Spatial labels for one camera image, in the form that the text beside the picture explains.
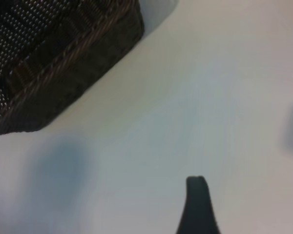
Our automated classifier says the dark brown wicker basket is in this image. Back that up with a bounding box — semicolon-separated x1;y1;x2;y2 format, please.
0;0;146;140

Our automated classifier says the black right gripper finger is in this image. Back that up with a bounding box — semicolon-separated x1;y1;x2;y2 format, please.
175;175;222;234

